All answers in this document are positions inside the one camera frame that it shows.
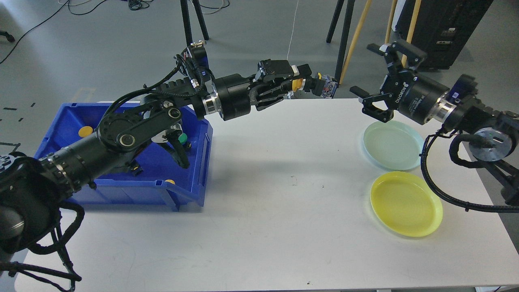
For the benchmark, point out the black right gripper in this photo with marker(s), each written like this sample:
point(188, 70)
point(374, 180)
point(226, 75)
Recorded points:
point(413, 94)

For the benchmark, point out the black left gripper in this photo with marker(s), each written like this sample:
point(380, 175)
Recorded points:
point(274, 79)

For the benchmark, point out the yellow push button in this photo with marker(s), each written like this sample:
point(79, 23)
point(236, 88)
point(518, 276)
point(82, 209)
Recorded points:
point(320, 86)
point(85, 131)

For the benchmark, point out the green push button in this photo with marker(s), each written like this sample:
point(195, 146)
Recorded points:
point(135, 168)
point(185, 142)

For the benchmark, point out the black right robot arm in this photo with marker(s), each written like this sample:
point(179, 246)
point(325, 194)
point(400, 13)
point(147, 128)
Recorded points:
point(482, 137)

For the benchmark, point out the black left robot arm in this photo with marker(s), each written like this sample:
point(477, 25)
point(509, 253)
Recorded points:
point(37, 221)

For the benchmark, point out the light green plate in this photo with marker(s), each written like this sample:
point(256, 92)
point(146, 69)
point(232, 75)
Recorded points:
point(393, 145)

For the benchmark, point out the yellow plate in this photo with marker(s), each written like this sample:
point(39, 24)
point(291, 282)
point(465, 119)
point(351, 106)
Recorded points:
point(405, 204)

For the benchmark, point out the wooden stand legs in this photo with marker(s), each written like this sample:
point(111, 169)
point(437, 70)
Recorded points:
point(345, 61)

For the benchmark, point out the black tripod leg right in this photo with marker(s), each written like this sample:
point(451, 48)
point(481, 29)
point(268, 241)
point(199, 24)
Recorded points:
point(344, 34)

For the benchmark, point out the blue plastic storage bin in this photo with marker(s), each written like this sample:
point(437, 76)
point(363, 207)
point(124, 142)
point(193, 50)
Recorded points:
point(149, 187)

